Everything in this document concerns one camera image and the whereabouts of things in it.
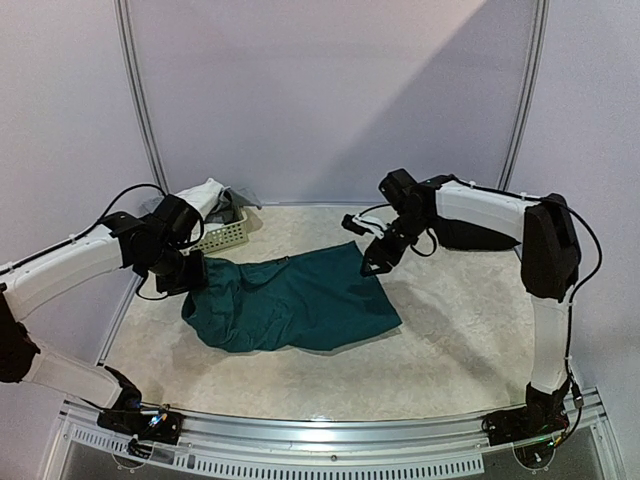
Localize teal green garment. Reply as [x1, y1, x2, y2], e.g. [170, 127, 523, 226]
[181, 242, 402, 353]

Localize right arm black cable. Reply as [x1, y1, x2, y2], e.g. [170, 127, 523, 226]
[357, 199, 604, 401]

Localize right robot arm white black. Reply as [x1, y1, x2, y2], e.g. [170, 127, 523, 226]
[342, 169, 581, 395]

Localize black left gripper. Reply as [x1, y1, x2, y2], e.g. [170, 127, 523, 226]
[139, 242, 209, 295]

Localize right aluminium corner post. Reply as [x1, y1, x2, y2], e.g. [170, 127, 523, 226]
[497, 0, 550, 190]

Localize black trousers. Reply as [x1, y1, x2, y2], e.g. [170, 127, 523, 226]
[432, 218, 520, 252]

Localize white garment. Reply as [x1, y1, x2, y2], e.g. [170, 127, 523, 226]
[176, 178, 225, 219]

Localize aluminium front rail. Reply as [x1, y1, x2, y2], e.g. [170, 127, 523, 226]
[44, 389, 624, 479]

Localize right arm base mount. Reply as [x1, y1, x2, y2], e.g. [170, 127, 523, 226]
[481, 378, 584, 471]

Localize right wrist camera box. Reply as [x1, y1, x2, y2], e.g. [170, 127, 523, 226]
[341, 214, 388, 239]

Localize left aluminium corner post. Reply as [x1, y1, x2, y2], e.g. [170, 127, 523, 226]
[114, 0, 169, 191]

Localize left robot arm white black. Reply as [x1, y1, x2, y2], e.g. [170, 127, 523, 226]
[1, 194, 210, 434]

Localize aluminium corner post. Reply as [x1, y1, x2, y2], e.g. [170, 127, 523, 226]
[497, 0, 550, 190]
[114, 0, 169, 191]

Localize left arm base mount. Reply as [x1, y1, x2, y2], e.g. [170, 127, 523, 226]
[96, 367, 184, 457]

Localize cream perforated plastic basket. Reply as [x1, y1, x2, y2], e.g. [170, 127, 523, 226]
[192, 207, 249, 254]

